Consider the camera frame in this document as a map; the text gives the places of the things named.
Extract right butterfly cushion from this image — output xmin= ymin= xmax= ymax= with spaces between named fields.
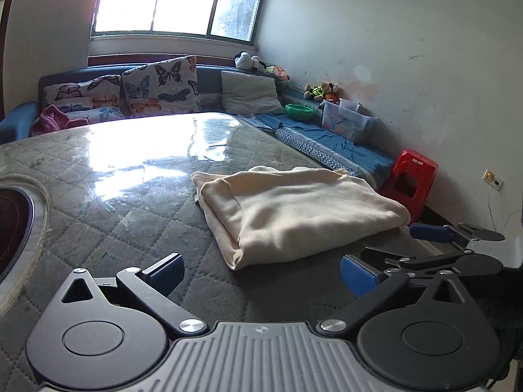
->
xmin=122 ymin=56 xmax=201 ymax=118

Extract round black induction cooktop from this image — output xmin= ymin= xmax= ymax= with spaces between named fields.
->
xmin=1 ymin=174 xmax=50 ymax=315

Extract butterfly cushion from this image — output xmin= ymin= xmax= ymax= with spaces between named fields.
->
xmin=42 ymin=75 xmax=124 ymax=124
xmin=122 ymin=56 xmax=201 ymax=118

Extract window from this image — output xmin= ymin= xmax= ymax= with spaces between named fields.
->
xmin=91 ymin=0 xmax=262 ymax=42

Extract plush toys by wall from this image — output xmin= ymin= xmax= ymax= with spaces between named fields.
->
xmin=304 ymin=81 xmax=340 ymax=104

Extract wall socket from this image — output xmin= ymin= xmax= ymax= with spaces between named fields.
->
xmin=482 ymin=169 xmax=504 ymax=191

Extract grey plain cushion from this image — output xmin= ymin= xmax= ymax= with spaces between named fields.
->
xmin=221 ymin=71 xmax=284 ymax=115

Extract left butterfly cushion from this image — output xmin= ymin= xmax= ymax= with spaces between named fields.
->
xmin=42 ymin=75 xmax=124 ymax=124

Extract green bowl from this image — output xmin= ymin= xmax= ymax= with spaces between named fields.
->
xmin=285 ymin=104 xmax=315 ymax=122

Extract blue sofa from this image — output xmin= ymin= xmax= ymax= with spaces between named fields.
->
xmin=0 ymin=63 xmax=397 ymax=190

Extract cream sweatshirt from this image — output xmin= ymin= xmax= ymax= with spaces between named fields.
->
xmin=191 ymin=166 xmax=411 ymax=271

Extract red plastic stool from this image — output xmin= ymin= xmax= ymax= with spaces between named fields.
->
xmin=380 ymin=150 xmax=439 ymax=223

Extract clear plastic storage box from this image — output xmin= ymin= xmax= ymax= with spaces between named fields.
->
xmin=321 ymin=101 xmax=378 ymax=143

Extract panda plush toy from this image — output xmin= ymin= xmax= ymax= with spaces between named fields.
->
xmin=234 ymin=51 xmax=267 ymax=73

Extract pink cloth on sofa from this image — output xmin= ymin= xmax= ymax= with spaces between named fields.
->
xmin=30 ymin=105 xmax=89 ymax=136

